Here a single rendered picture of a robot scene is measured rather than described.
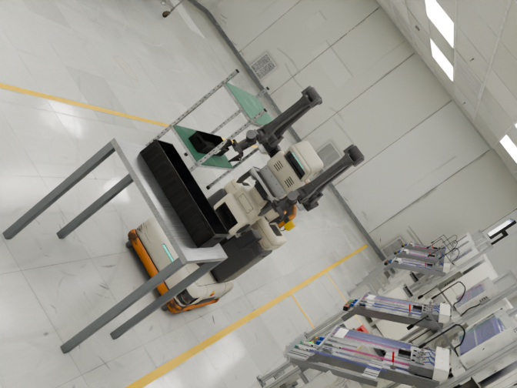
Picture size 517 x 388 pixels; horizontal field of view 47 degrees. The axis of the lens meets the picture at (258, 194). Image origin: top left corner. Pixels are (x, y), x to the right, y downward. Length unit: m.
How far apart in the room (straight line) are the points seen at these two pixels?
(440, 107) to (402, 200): 1.97
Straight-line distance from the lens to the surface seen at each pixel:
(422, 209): 12.28
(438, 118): 12.36
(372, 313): 5.04
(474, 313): 4.96
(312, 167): 3.58
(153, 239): 3.95
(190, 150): 5.22
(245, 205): 3.75
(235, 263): 4.06
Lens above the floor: 1.88
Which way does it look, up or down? 14 degrees down
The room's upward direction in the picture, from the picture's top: 53 degrees clockwise
